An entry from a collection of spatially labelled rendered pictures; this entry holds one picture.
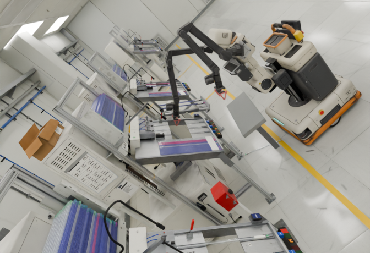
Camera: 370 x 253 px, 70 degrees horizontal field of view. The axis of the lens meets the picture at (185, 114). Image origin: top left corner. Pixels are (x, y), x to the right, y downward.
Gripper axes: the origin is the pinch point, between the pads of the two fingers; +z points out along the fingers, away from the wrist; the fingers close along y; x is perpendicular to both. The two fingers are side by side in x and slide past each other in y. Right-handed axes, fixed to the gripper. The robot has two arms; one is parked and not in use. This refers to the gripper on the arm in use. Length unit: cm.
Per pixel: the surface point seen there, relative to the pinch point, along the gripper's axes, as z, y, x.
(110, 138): -13, 49, -59
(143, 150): 2, 47, -34
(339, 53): -63, -29, 194
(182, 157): 3, 60, -4
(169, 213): 60, 58, -15
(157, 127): 1.5, 5.3, -19.3
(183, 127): 47, -85, 25
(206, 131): 1.0, 21.3, 25.6
